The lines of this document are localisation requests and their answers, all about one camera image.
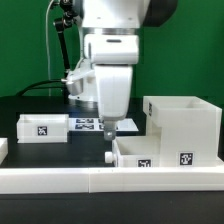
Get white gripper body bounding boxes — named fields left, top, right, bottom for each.
left=84, top=34, right=139, bottom=121

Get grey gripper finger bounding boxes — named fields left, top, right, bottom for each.
left=104, top=121, right=117, bottom=140

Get white front drawer box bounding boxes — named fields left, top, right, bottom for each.
left=105, top=136, right=160, bottom=168

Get white drawer box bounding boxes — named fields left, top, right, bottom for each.
left=105, top=136, right=160, bottom=168
left=17, top=114, right=69, bottom=143

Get white drawer cabinet frame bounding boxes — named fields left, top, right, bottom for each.
left=143, top=96, right=222, bottom=167

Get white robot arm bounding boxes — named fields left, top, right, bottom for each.
left=66, top=0, right=178, bottom=141

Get white rear drawer box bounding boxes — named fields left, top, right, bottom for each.
left=17, top=114, right=69, bottom=143

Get white marker sheet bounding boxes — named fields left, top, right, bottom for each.
left=69, top=118, right=138, bottom=132

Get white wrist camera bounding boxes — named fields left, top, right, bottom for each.
left=65, top=59, right=96, bottom=97

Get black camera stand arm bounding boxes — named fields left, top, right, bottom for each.
left=53, top=0, right=79, bottom=78

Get white cable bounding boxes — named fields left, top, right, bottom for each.
left=45, top=0, right=54, bottom=81

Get black cable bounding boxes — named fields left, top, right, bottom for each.
left=15, top=79, right=64, bottom=97

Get white front border rail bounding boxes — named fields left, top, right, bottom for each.
left=0, top=166, right=224, bottom=194

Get white border rail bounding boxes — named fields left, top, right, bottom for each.
left=0, top=166, right=224, bottom=194
left=0, top=138, right=8, bottom=165

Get white left border rail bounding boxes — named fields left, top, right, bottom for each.
left=0, top=138, right=8, bottom=165

